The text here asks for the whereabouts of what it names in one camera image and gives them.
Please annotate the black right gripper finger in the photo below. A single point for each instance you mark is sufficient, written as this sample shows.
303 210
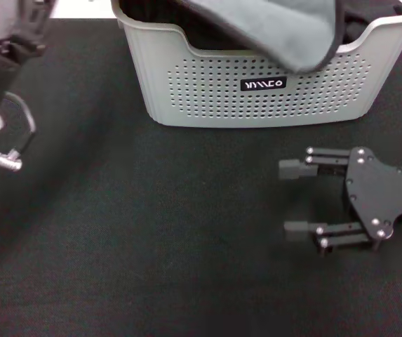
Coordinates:
341 237
327 158

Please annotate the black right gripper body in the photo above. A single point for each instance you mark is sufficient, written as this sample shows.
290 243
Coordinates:
379 191

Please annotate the yellow and gray microfiber towel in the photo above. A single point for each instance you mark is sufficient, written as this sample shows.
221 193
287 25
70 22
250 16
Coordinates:
285 35

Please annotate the gray perforated plastic storage box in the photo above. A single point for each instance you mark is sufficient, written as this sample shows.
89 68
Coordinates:
221 105

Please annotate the black tablecloth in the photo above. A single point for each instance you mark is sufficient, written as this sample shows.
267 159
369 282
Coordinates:
151 210

